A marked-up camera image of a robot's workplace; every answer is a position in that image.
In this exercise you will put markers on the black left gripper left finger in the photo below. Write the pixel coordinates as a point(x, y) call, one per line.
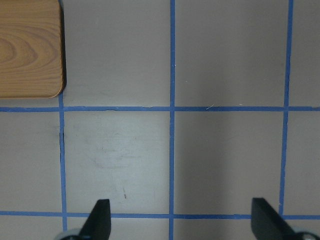
point(98, 224)

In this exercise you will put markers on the wooden tray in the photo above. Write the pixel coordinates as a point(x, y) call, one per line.
point(31, 49)

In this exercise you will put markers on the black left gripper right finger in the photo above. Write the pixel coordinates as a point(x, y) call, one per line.
point(266, 223)

